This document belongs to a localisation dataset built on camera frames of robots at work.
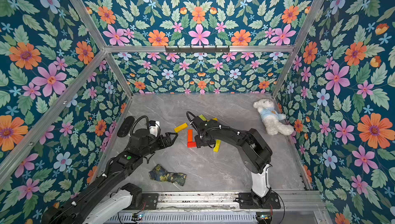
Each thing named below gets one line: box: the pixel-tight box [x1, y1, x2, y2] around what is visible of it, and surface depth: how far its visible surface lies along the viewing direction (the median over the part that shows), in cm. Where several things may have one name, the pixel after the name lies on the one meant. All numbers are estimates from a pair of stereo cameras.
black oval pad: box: [116, 116, 135, 138], surface depth 102 cm
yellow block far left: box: [173, 122, 189, 134], surface depth 103 cm
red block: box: [186, 141, 197, 148], surface depth 95 cm
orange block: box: [187, 128, 193, 143], surface depth 101 cm
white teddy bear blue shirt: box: [253, 98, 295, 136], surface depth 100 cm
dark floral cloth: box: [148, 163, 187, 187], surface depth 81 cm
